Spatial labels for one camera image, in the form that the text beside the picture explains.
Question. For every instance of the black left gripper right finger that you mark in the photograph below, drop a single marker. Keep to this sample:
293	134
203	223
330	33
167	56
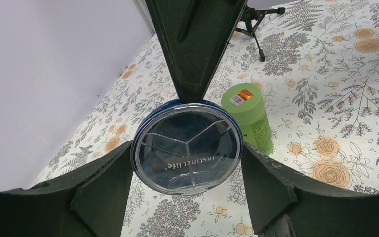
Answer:
283	202

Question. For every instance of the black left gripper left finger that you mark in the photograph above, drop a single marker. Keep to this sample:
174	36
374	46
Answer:
89	201

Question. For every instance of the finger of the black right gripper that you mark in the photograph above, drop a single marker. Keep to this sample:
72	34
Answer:
193	35

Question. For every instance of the green pill bottle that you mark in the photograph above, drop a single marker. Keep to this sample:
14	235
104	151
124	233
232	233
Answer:
245	103

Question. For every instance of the black microphone tripod stand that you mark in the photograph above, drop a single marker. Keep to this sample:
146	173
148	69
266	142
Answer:
252	18

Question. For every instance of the floral patterned table mat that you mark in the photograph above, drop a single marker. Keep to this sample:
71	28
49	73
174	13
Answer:
317	66

